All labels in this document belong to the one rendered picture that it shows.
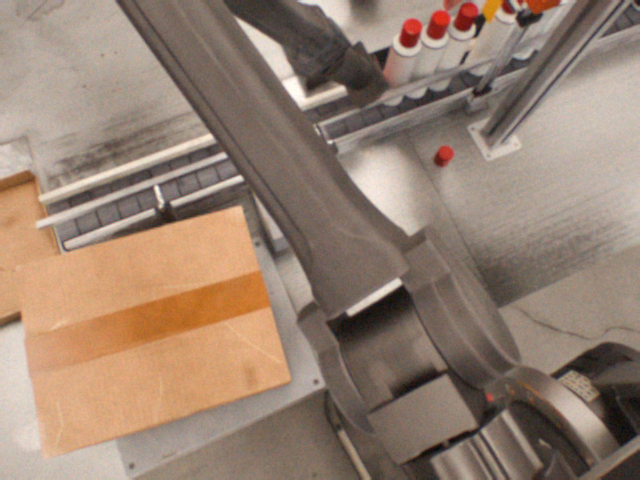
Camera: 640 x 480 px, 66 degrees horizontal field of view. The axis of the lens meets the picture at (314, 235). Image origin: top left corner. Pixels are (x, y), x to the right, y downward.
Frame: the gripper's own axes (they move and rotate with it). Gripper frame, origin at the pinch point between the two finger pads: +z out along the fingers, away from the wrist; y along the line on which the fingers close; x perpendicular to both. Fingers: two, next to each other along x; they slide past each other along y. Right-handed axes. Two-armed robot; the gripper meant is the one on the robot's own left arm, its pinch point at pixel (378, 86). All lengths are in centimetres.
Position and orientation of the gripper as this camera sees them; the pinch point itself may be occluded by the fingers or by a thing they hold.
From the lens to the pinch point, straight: 99.9
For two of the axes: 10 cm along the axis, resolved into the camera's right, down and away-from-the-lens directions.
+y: -4.1, -8.9, 2.1
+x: -7.6, 4.6, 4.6
